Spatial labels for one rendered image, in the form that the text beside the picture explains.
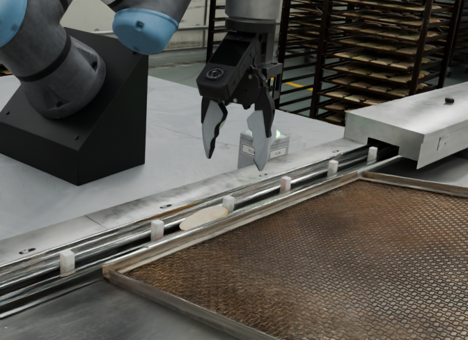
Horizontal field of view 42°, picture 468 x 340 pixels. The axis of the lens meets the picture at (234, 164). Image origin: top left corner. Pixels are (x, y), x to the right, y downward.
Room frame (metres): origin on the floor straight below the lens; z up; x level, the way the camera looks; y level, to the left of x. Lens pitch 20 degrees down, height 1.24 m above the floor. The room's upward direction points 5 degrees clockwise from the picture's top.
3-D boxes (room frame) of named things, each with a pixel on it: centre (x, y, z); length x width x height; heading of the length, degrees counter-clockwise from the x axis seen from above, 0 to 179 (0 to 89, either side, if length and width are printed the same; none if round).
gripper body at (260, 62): (0.86, -0.01, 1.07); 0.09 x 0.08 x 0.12; 156
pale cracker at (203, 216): (0.80, 0.04, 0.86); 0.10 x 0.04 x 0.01; 148
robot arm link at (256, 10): (0.86, 0.00, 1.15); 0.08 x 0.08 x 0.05
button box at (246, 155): (1.10, -0.06, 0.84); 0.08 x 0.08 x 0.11; 48
